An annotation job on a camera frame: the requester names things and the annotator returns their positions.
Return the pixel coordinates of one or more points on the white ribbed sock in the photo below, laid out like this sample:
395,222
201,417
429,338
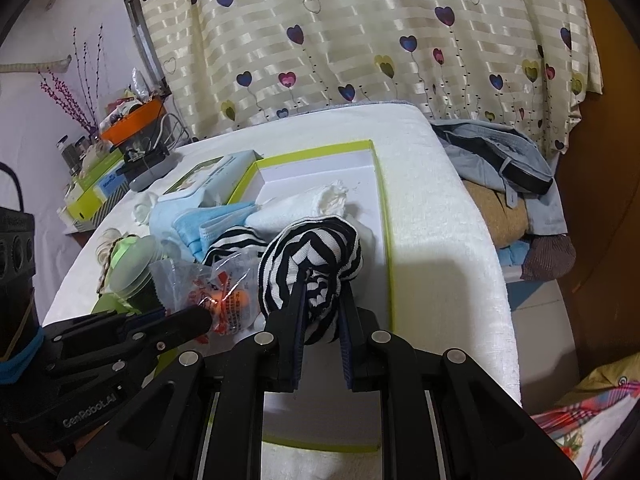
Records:
320,197

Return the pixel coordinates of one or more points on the white textured tablecloth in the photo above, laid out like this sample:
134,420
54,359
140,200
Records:
440,260

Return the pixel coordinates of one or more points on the orange tray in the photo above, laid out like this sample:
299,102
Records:
130,127

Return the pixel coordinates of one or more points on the black phone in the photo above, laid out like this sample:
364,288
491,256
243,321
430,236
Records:
622,442

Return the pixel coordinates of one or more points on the metal window frame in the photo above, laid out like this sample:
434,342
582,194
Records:
145,40

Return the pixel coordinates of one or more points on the tan cushion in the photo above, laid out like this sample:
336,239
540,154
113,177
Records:
495,220

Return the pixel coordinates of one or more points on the red clear snack packet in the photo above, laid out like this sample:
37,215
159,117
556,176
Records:
225,300

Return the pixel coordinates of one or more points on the light green cream jar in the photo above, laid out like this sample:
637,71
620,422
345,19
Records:
107,305

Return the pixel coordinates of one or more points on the black white striped sock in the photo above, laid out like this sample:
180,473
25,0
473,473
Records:
310,245
235,242

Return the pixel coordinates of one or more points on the light blue face mask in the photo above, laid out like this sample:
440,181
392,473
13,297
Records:
175,225

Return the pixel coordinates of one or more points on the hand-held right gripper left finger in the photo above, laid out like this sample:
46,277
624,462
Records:
287,355

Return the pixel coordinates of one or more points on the heart-printed cream curtain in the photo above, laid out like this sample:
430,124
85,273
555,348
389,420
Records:
350,35

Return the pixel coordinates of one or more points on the blue tissue box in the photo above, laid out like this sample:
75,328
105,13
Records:
110,185

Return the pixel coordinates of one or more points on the brown knitted cloth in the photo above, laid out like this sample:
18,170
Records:
547,257

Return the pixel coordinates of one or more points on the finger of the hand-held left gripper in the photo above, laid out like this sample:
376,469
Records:
180,327
85,335

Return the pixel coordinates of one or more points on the purple decorative twigs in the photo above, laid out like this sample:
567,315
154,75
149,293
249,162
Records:
75,95

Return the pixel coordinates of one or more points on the patterned cardboard box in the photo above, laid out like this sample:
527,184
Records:
107,210

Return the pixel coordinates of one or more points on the glass jars with dark lids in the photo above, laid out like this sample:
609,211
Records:
72,152

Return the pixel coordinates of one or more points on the small white cloth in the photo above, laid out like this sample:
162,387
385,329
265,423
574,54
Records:
145,210

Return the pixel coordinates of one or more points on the black belt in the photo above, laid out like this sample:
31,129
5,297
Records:
525,177

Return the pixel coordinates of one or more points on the dark jar with translucent lid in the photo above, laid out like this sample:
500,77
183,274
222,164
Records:
132,265

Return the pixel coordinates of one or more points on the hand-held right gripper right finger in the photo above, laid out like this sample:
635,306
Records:
357,360

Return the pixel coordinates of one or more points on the printed blanket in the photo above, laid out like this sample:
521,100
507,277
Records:
580,430

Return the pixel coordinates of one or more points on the brown wooden wardrobe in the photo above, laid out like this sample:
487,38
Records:
605,210

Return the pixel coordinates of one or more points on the lime green box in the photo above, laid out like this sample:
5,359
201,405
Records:
85,200

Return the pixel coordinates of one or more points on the grey clothes pile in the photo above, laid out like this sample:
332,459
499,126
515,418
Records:
480,160

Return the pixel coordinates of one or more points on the wet wipes pack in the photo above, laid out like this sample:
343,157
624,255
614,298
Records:
205,175

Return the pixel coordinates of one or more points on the white box with green rim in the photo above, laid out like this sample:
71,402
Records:
320,170

